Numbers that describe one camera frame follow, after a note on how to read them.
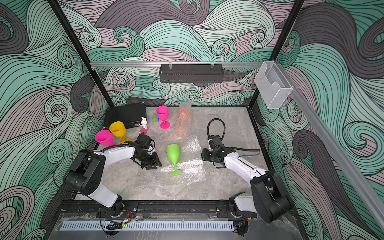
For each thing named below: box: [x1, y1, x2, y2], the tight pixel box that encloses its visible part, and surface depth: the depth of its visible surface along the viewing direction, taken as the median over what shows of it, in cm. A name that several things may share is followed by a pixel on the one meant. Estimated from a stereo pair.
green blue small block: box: [152, 113, 159, 123], surface depth 113 cm
